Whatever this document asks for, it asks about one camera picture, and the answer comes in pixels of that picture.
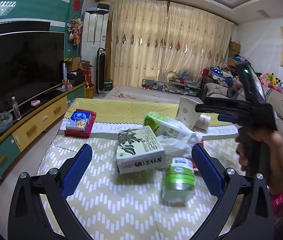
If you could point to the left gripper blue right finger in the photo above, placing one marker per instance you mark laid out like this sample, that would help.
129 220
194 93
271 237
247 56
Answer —
210 174

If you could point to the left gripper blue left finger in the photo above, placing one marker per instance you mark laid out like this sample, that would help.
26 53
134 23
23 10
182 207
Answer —
73 169

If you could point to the red foil packet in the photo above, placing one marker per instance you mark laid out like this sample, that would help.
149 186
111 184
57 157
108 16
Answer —
194 164

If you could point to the green lidded clear jar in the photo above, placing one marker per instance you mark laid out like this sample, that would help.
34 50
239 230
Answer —
178 185

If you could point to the white tissue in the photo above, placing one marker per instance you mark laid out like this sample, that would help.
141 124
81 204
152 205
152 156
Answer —
179 147

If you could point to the white pill bottle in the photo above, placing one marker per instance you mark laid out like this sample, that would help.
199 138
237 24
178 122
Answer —
203 122

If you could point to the white bamboo print box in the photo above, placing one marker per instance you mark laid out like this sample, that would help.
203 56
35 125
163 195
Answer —
138 150

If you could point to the white paper cup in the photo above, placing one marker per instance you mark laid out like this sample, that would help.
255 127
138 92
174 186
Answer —
186 111

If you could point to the white green lotion bottle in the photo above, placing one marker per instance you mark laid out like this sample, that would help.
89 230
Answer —
171 128

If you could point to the red tray with tissue pack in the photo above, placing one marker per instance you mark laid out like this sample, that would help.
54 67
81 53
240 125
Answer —
80 123

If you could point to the pile of plush toys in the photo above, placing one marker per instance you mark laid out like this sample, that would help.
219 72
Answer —
233 87

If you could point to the patterned table cloth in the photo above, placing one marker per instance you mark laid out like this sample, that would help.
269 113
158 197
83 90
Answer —
114 206

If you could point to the teal yellow tv cabinet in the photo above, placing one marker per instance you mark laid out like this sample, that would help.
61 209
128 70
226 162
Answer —
17 138

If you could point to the floral floor mat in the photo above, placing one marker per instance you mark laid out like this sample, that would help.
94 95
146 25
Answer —
140 94

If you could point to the low glass shelf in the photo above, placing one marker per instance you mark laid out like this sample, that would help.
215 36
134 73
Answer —
170 87

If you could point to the clear water bottle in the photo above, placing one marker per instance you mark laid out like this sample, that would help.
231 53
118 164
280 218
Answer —
16 109

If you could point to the glass ashtray bowl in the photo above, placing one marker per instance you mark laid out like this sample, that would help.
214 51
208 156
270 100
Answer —
6 121

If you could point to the black tower fan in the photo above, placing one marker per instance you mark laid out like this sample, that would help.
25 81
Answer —
100 73

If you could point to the large black television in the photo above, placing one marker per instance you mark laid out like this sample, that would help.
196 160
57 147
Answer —
30 63

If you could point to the beige curtains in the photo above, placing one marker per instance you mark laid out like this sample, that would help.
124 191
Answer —
159 40

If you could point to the white standing air conditioner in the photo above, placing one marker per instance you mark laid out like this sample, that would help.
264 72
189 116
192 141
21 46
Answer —
93 33

